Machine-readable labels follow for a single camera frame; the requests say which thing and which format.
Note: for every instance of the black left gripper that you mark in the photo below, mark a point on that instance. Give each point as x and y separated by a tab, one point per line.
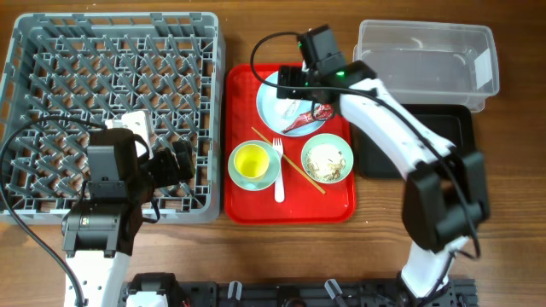
171	174

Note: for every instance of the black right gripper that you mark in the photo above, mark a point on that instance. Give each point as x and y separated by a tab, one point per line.
288	75

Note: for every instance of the white napkin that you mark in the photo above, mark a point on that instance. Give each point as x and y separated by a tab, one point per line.
286	108

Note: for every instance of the red snack wrapper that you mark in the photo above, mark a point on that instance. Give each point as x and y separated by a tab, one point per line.
317	114

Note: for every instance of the yellow plastic cup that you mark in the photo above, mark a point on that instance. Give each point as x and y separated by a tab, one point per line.
251	161

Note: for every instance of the green bowl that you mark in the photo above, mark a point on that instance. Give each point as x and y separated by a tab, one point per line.
337	141

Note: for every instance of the rice food scraps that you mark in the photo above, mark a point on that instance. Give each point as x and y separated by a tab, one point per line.
325	162

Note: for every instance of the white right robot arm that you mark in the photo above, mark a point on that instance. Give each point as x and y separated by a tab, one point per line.
445	193

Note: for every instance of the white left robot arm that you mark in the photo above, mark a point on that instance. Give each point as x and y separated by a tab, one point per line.
99	231

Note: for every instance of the grey dishwasher rack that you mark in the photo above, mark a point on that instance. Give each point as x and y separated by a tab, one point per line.
65	74

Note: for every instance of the light blue plate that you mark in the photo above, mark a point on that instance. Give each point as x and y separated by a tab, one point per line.
265	101

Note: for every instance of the wooden chopstick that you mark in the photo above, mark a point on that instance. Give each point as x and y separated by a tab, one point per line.
299	170

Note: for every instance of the red plastic tray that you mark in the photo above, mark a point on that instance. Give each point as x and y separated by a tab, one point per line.
303	203

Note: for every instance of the light blue saucer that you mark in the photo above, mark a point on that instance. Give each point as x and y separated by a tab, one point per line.
269	177

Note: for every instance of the white plastic fork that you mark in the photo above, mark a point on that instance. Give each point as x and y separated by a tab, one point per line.
279	184

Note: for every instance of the clear plastic bin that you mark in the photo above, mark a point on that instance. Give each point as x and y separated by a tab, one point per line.
431	62

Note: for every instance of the black plastic tray bin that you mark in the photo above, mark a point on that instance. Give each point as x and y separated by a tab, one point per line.
453	122

